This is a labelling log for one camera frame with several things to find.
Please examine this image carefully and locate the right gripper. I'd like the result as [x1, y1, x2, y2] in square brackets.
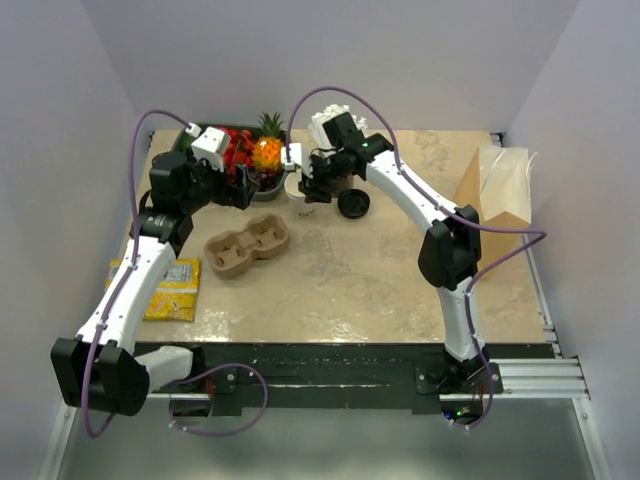
[299, 151, 350, 204]

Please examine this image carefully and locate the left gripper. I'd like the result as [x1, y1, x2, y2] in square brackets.
[181, 146, 259, 214]

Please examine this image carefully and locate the white paper cup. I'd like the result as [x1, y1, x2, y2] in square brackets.
[284, 172, 315, 219]

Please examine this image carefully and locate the black cup lid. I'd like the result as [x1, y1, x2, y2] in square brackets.
[337, 188, 371, 220]

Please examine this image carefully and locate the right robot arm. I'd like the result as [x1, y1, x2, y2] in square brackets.
[299, 105, 497, 395]

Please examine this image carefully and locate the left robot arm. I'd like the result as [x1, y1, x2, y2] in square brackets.
[51, 151, 258, 416]

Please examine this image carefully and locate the dark grapes bunch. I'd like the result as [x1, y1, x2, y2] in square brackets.
[251, 171, 282, 193]

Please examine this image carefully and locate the toy pineapple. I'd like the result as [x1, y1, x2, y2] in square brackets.
[252, 112, 284, 173]

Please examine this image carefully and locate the white paper straws bundle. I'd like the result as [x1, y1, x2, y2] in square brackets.
[307, 104, 368, 149]

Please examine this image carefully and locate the brown cardboard cup carrier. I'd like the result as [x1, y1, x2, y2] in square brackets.
[204, 214, 290, 279]

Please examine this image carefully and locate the dark green fruit tray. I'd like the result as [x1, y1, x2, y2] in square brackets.
[201, 113, 287, 202]

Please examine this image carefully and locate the yellow snack bag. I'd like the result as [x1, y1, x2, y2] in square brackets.
[103, 257, 201, 323]

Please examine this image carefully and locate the brown paper bag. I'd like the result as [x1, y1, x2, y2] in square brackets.
[452, 145, 534, 279]

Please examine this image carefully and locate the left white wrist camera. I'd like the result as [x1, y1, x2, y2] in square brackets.
[190, 127, 231, 172]

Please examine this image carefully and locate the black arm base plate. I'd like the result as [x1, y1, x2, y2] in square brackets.
[134, 342, 556, 417]

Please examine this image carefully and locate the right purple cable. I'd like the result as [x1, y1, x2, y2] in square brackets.
[288, 87, 548, 432]

